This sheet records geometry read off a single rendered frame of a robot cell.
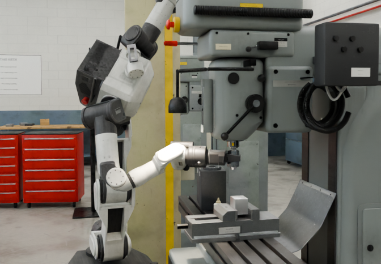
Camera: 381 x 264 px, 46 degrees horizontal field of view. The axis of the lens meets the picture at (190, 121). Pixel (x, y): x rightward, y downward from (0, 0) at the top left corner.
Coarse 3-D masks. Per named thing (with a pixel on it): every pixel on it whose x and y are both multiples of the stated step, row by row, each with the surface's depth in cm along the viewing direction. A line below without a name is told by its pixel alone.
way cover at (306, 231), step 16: (304, 192) 197; (320, 192) 186; (288, 208) 204; (304, 208) 191; (320, 208) 180; (288, 224) 194; (304, 224) 184; (320, 224) 175; (288, 240) 184; (304, 240) 176
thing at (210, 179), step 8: (208, 168) 215; (216, 168) 215; (200, 176) 216; (208, 176) 213; (216, 176) 213; (224, 176) 213; (200, 184) 216; (208, 184) 213; (216, 184) 213; (224, 184) 213; (200, 192) 216; (208, 192) 213; (216, 192) 213; (224, 192) 214; (200, 200) 217; (208, 200) 213; (216, 200) 214; (224, 200) 214; (208, 208) 214
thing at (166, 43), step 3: (165, 42) 184; (168, 42) 184; (171, 42) 184; (174, 42) 185; (177, 42) 185; (180, 42) 186; (183, 42) 186; (186, 42) 186; (189, 42) 186; (192, 42) 187; (195, 42) 187; (165, 45) 185; (168, 45) 185; (171, 45) 185; (174, 45) 185
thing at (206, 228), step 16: (256, 208) 172; (192, 224) 166; (208, 224) 167; (224, 224) 169; (240, 224) 170; (256, 224) 172; (272, 224) 173; (192, 240) 165; (208, 240) 166; (224, 240) 168
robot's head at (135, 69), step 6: (126, 54) 192; (132, 54) 190; (138, 54) 192; (138, 60) 189; (126, 66) 196; (132, 66) 187; (138, 66) 187; (126, 72) 194; (132, 72) 187; (138, 72) 188
